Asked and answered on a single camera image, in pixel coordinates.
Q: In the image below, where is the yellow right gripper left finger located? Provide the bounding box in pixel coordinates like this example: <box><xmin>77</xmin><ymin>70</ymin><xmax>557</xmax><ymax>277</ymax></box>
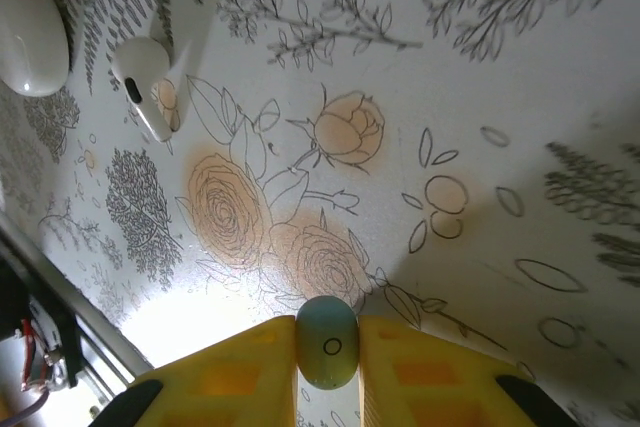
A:
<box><xmin>97</xmin><ymin>315</ymin><xmax>300</xmax><ymax>427</ymax></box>

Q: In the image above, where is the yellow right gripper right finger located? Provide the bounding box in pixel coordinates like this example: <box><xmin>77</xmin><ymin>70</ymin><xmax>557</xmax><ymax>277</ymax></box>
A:
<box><xmin>357</xmin><ymin>315</ymin><xmax>569</xmax><ymax>427</ymax></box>

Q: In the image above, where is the light blue round case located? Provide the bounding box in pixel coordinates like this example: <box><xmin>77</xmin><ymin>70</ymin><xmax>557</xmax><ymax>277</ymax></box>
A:
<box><xmin>295</xmin><ymin>295</ymin><xmax>360</xmax><ymax>392</ymax></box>

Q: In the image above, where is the white round glossy case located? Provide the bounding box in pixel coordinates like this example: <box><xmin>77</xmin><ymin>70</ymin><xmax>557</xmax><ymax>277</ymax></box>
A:
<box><xmin>0</xmin><ymin>0</ymin><xmax>70</xmax><ymax>97</ymax></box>

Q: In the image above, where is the aluminium front rail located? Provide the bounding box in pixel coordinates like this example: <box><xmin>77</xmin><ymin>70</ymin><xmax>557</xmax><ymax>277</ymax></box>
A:
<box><xmin>0</xmin><ymin>219</ymin><xmax>156</xmax><ymax>427</ymax></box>

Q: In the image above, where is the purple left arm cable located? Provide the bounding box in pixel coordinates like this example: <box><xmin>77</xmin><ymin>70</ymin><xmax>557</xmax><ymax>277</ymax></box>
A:
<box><xmin>0</xmin><ymin>389</ymin><xmax>51</xmax><ymax>427</ymax></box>

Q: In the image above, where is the white wireless earbud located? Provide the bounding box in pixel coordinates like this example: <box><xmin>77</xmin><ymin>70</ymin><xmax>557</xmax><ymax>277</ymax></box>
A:
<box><xmin>110</xmin><ymin>36</ymin><xmax>174</xmax><ymax>143</ymax></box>

